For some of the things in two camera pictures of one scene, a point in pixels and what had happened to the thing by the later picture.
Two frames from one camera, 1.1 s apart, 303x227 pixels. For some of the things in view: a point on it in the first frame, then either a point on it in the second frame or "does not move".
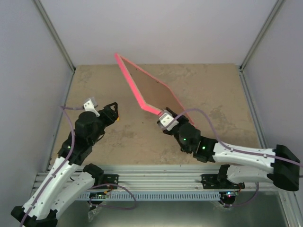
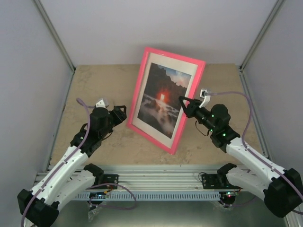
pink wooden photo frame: (153, 95) → (138, 90)
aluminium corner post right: (267, 24) does not move
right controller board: (227, 197) does not move
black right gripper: (184, 119) → (191, 109)
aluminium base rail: (168, 178) does not move
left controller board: (96, 195) does not move
